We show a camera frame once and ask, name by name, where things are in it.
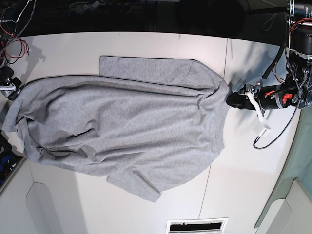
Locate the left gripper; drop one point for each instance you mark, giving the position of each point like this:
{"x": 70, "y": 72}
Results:
{"x": 268, "y": 97}

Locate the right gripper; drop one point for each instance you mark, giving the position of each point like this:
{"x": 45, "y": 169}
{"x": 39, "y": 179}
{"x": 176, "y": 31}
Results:
{"x": 9, "y": 86}

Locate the grey t-shirt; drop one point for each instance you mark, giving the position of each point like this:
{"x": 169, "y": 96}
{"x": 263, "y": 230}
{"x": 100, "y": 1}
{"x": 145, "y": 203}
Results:
{"x": 146, "y": 124}

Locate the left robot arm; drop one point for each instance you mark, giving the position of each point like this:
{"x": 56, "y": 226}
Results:
{"x": 292, "y": 66}

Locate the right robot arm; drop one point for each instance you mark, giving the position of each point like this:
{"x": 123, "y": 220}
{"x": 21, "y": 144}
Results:
{"x": 15, "y": 16}

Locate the bin with blue items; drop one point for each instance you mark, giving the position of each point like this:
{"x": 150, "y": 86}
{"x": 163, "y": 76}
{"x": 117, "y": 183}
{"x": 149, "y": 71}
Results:
{"x": 9, "y": 162}

